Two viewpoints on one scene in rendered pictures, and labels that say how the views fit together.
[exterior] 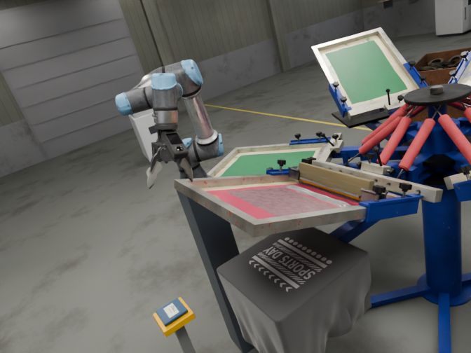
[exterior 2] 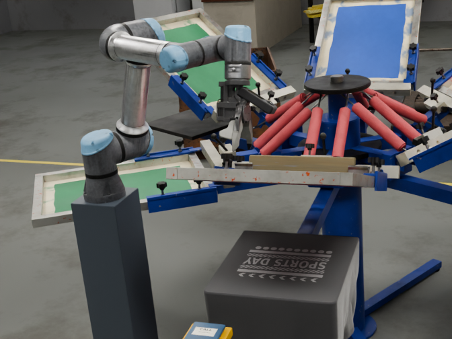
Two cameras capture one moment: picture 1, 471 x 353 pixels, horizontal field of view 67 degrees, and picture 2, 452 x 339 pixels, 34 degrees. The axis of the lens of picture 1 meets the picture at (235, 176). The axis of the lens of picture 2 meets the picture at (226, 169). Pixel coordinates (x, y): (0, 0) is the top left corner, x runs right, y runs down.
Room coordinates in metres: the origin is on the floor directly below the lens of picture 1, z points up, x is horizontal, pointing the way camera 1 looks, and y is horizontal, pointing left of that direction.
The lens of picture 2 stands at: (-0.35, 1.65, 2.17)
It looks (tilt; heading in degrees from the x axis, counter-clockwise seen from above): 20 degrees down; 316
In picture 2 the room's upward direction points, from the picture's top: 5 degrees counter-clockwise
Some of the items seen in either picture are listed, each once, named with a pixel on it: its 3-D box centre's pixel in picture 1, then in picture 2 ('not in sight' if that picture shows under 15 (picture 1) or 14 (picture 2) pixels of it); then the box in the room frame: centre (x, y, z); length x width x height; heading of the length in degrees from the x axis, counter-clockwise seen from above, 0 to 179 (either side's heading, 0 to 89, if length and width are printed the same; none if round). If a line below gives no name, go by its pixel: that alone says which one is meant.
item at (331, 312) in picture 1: (333, 322); (345, 319); (1.06, -0.21, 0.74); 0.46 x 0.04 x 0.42; 117
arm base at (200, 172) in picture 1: (191, 173); (103, 182); (1.78, 0.22, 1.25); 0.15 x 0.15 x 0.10
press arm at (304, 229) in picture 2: (366, 218); (314, 220); (1.46, -0.56, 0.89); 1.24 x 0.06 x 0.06; 117
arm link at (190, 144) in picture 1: (186, 153); (99, 151); (1.78, 0.21, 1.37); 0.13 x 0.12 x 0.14; 85
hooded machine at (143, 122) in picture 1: (149, 124); not in sight; (6.47, 1.22, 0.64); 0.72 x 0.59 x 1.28; 22
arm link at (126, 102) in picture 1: (146, 90); (140, 50); (1.45, 0.24, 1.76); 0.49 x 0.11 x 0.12; 175
